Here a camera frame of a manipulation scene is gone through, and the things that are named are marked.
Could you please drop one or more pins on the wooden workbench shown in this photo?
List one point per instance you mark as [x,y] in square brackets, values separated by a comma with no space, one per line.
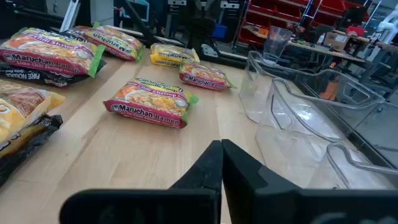
[311,48]

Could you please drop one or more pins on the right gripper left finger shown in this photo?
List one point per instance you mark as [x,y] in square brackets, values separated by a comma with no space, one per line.
[186,205]

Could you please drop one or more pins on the lime chili shrimp ramen pack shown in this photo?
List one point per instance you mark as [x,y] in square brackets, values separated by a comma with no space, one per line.
[115,42]
[203,76]
[46,53]
[149,102]

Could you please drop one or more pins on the clear plastic cup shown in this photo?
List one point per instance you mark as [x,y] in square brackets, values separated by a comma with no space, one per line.
[275,43]

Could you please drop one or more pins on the yellow chicken ramen pack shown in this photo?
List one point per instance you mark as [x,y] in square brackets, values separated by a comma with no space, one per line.
[18,109]
[172,56]

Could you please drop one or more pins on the cardboard box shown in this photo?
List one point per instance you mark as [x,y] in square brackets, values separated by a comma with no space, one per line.
[335,40]

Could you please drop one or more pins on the red storage shelving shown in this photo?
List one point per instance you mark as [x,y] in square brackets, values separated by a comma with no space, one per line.
[280,12]

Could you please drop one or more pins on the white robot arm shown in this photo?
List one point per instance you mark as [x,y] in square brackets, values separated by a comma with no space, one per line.
[388,28]

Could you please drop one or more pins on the white metal stand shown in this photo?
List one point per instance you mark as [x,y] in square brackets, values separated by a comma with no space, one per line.
[71,15]

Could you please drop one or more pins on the blue plastic box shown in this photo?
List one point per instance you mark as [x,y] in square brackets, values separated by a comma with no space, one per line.
[219,31]

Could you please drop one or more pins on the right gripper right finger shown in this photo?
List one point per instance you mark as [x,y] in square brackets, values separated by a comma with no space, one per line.
[264,205]

